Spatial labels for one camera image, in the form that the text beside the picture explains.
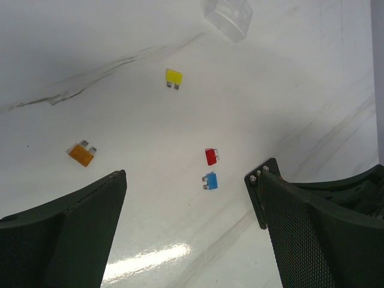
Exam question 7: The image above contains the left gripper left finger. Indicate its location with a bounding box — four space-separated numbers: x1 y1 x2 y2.
1 170 127 287

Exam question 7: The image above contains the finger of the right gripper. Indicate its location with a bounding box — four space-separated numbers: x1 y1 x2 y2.
294 164 383 220

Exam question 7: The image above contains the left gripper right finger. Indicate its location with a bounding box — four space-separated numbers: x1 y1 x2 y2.
259 172 383 287

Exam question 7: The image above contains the black fuse box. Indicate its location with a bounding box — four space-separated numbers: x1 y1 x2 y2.
244 158 281 230

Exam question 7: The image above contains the blue blade fuse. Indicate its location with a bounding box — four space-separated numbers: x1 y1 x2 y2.
202 172 218 190

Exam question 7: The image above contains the brown blade fuse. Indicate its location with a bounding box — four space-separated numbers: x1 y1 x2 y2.
68 140 97 167

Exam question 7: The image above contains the red blade fuse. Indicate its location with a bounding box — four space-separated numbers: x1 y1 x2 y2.
205 148 220 166

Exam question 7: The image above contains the yellow blade fuse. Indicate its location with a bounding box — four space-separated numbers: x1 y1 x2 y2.
166 69 183 90

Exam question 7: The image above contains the clear plastic fuse box cover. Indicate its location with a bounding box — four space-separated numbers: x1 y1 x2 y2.
204 0 253 43

